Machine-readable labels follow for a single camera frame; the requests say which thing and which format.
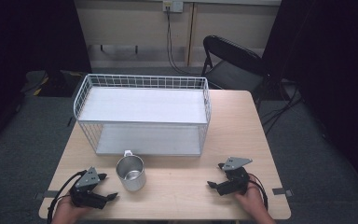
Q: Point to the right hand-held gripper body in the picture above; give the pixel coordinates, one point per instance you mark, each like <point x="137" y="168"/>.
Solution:
<point x="234" y="180"/>

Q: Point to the grey tape strip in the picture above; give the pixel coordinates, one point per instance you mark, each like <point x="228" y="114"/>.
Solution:
<point x="282" y="191"/>
<point x="48" y="194"/>

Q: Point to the black curtain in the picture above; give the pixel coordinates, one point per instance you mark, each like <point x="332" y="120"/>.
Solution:
<point x="28" y="46"/>
<point x="329" y="77"/>

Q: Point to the black stand base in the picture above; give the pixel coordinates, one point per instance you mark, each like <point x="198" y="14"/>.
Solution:
<point x="56" y="82"/>

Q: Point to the person's left hand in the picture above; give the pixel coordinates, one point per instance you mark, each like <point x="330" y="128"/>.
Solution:
<point x="66" y="210"/>

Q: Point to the white wall socket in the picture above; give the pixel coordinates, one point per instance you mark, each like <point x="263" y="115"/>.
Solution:
<point x="172" y="5"/>

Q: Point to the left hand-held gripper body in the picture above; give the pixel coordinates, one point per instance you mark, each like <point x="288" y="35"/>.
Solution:
<point x="87" y="194"/>

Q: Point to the person's right hand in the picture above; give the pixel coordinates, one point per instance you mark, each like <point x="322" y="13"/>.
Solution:
<point x="251" y="199"/>

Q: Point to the black folding chair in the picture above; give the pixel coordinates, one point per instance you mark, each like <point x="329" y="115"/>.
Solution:
<point x="230" y="74"/>

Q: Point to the metal cup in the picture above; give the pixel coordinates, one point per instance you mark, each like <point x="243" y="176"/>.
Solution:
<point x="131" y="174"/>

